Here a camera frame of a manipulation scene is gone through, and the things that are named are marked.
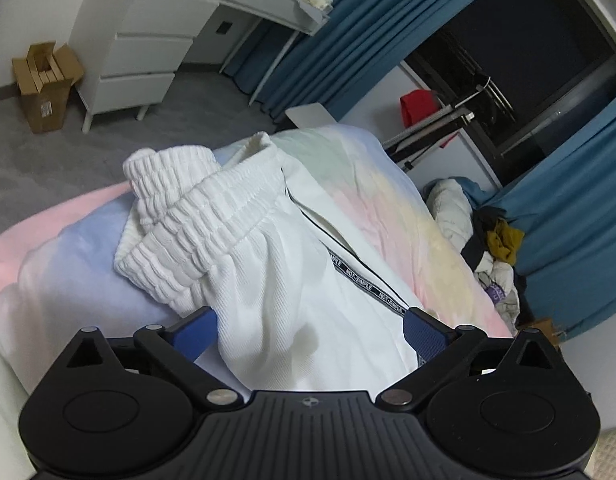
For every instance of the white sweatpants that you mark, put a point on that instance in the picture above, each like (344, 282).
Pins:
(304, 301)

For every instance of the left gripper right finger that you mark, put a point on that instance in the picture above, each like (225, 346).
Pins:
(495, 405)

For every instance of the pastel tie-dye duvet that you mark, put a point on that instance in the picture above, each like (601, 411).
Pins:
(71, 281)

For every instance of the grey white clothes pile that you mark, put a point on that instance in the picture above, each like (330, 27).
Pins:
(497, 279)

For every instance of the right blue curtain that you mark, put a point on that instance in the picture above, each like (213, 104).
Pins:
(566, 207)

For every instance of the mustard yellow garment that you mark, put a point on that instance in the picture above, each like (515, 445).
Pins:
(504, 242)

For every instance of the white puffy jacket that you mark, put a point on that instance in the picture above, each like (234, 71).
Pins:
(452, 212)

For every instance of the folding drying rack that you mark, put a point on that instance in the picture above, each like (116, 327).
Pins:
(418, 140)

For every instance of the red cloth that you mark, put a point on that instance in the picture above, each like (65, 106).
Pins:
(418, 105)

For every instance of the dark window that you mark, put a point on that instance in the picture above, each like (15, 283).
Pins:
(533, 72)

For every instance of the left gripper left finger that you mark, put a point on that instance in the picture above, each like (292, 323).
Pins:
(117, 407)

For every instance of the white stool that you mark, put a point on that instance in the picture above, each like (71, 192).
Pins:
(313, 115)

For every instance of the left blue curtain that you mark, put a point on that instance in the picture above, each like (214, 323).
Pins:
(358, 46)

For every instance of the cardboard box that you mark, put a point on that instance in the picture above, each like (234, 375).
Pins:
(44, 77)

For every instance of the white vanity desk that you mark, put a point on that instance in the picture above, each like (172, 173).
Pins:
(131, 49)

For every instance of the brown paper bag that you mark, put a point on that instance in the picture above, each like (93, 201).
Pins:
(547, 328)

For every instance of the blue curtain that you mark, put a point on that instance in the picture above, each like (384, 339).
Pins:
(566, 207)
(358, 46)

